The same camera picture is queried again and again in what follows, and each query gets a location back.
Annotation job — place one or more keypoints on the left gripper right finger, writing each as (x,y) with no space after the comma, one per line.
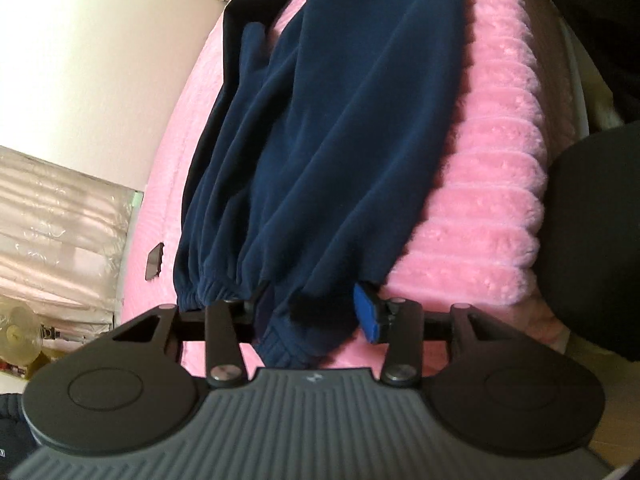
(398,323)

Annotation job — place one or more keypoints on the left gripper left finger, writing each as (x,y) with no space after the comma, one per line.
(228,324)

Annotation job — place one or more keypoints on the navy fleece sweatpants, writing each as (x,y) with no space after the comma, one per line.
(316,160)

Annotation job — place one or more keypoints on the black smartphone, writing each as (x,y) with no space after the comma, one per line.
(154,262)

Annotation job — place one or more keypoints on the pink ribbed bed blanket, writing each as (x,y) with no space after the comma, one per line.
(478,240)

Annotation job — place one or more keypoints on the pink sheer curtain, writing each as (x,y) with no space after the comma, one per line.
(63,234)

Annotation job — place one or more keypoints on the black puffer jacket left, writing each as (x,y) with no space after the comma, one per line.
(16,439)

